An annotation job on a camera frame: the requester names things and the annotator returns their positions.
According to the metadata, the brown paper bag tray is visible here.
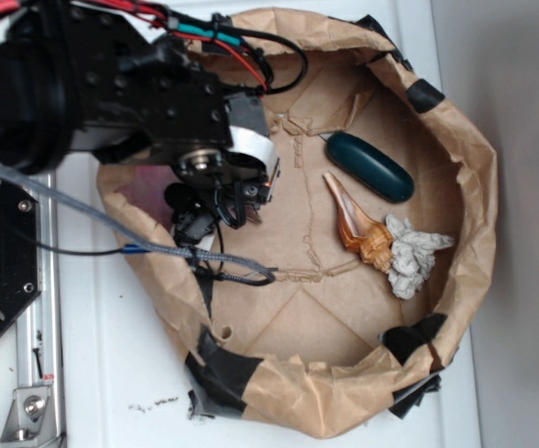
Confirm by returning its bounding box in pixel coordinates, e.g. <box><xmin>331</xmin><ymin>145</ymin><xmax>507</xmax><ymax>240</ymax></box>
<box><xmin>95</xmin><ymin>7</ymin><xmax>500</xmax><ymax>441</ymax></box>

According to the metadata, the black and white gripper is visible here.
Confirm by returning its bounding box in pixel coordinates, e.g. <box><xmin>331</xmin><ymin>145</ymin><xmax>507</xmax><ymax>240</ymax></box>
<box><xmin>164</xmin><ymin>92</ymin><xmax>281</xmax><ymax>245</ymax></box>

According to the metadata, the orange spiral seashell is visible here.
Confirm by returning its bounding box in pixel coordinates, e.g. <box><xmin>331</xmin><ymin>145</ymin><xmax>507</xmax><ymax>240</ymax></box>
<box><xmin>324</xmin><ymin>173</ymin><xmax>394</xmax><ymax>273</ymax></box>

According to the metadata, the metal corner bracket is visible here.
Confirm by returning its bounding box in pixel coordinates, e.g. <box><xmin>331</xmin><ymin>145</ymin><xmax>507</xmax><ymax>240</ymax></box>
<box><xmin>0</xmin><ymin>385</ymin><xmax>57</xmax><ymax>447</ymax></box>

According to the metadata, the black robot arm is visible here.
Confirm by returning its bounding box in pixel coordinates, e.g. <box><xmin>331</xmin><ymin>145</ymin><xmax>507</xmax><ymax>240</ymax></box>
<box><xmin>0</xmin><ymin>1</ymin><xmax>280</xmax><ymax>245</ymax></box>

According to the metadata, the grey braided cable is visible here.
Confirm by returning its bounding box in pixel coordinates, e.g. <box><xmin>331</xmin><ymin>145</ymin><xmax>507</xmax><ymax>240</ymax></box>
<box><xmin>0</xmin><ymin>155</ymin><xmax>280</xmax><ymax>287</ymax></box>

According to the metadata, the dark green oval stone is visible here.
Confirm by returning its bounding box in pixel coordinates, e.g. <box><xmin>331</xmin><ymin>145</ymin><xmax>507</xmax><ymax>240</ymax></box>
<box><xmin>325</xmin><ymin>132</ymin><xmax>415</xmax><ymax>203</ymax></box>

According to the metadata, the crumpled white paper ball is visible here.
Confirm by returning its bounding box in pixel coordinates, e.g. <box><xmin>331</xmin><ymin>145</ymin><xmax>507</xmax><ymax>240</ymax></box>
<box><xmin>385</xmin><ymin>214</ymin><xmax>455</xmax><ymax>300</ymax></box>

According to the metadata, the thin black wire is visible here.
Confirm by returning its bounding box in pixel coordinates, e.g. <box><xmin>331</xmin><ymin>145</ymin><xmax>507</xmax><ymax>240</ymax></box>
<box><xmin>0</xmin><ymin>223</ymin><xmax>227</xmax><ymax>281</ymax></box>

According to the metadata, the aluminium extrusion rail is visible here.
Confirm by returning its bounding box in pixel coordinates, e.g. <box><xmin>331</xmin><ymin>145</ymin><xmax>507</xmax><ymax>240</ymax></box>
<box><xmin>11</xmin><ymin>189</ymin><xmax>67</xmax><ymax>447</ymax></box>

